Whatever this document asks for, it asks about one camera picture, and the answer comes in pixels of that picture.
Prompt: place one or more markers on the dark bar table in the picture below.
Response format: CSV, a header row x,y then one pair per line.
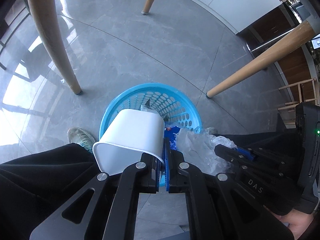
x,y
269,29

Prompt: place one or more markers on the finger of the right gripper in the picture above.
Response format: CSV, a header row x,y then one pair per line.
x,y
246,153
230,155

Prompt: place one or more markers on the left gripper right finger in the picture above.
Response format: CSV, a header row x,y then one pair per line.
x,y
168,165

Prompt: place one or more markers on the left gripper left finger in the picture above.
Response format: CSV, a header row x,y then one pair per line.
x,y
155,174

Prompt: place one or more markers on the blue plastic waste basket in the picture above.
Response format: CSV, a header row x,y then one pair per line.
x,y
172,105

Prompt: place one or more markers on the clear plastic bag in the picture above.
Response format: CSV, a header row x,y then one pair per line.
x,y
199,149

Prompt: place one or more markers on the white plastic tub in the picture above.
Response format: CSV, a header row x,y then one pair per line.
x,y
130,134

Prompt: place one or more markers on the blue tissue pack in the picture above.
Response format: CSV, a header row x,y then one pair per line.
x,y
171,133

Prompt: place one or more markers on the person's right hand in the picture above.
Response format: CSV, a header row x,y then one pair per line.
x,y
302,225

